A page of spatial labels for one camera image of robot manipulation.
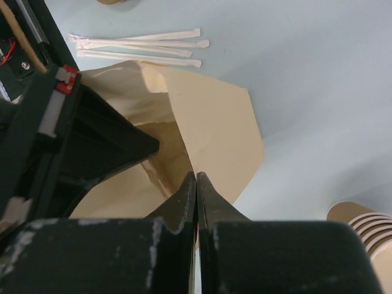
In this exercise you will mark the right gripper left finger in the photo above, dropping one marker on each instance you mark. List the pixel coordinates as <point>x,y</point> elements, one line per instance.
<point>154,254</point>

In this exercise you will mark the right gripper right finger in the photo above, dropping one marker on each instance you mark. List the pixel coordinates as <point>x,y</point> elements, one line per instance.
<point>238,255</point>

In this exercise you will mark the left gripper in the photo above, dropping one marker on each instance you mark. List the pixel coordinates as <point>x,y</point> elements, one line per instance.
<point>60,141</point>

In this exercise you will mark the kraft paper takeout bag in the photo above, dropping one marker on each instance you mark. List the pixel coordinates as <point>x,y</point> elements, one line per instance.
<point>202,125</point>

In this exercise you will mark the brown pulp cup carrier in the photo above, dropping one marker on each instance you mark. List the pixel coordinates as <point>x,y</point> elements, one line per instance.
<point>111,2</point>

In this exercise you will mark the white wrapped straw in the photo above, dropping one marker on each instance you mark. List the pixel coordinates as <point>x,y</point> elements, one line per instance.
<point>150,43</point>
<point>163,50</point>
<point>142,58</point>

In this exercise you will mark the stack of paper cups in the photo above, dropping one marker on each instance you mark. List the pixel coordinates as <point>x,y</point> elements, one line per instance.
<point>374,230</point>

